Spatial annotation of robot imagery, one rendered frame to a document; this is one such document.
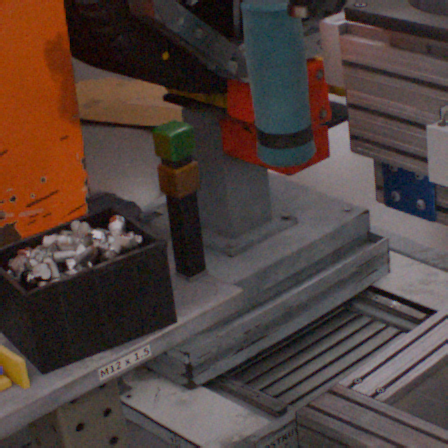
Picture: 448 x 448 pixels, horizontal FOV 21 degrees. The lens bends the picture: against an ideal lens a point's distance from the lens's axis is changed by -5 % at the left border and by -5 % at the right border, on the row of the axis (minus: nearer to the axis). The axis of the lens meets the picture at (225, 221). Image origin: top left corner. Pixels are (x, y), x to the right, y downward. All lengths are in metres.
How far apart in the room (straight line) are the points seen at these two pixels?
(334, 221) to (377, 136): 0.70
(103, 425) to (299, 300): 0.69
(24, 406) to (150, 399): 0.66
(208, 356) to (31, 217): 0.54
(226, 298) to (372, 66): 0.35
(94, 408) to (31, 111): 0.39
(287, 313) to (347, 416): 0.48
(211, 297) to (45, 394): 0.28
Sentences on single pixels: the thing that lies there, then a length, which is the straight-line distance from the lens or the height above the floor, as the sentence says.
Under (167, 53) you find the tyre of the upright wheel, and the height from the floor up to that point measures 0.64.
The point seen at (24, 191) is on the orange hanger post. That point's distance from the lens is 1.66.
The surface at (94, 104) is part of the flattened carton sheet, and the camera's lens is 3.62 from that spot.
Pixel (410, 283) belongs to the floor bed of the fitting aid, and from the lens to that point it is 2.38.
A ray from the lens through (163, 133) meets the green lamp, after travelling 1.60.
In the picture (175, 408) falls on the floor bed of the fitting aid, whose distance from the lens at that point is 2.09.
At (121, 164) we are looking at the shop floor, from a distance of 3.20.
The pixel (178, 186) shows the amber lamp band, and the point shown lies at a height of 0.59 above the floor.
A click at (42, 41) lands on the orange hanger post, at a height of 0.79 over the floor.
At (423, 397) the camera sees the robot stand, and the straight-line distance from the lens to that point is 1.83.
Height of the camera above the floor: 1.26
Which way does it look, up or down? 26 degrees down
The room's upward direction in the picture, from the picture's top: 7 degrees counter-clockwise
